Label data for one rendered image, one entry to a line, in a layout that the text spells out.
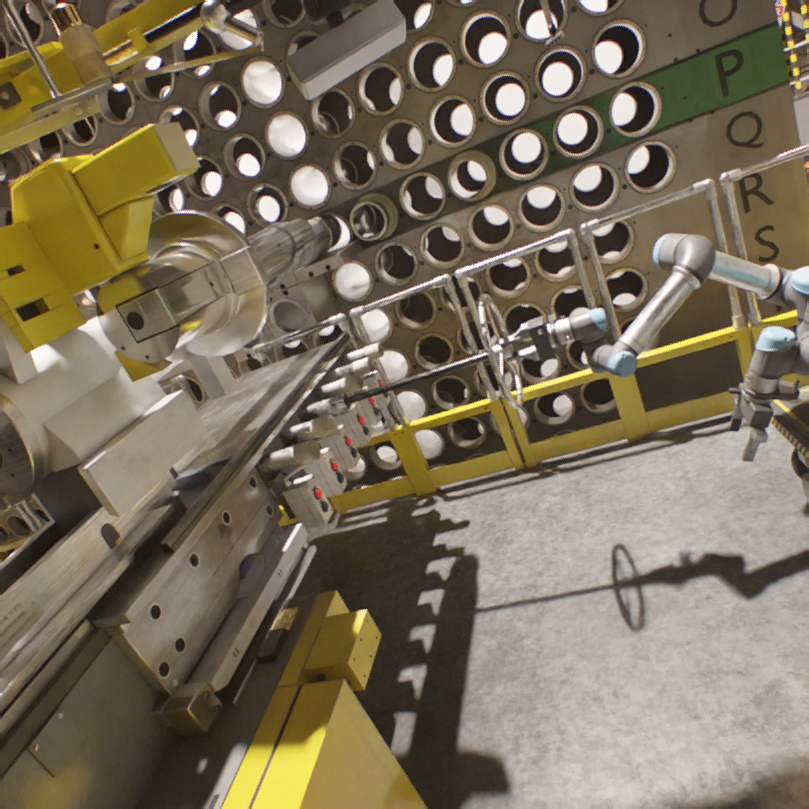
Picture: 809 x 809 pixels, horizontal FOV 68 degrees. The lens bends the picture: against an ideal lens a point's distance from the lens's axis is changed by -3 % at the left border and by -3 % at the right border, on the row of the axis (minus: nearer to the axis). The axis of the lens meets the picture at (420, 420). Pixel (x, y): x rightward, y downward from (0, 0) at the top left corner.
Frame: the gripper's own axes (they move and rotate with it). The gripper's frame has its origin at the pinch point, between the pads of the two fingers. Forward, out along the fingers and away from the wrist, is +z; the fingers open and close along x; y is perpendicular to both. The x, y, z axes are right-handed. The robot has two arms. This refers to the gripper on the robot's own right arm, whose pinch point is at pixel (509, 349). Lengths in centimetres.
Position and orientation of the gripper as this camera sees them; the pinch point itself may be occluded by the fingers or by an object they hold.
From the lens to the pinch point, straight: 199.8
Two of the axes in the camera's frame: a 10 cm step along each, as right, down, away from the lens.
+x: 4.1, 7.2, 5.6
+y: -0.8, 6.4, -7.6
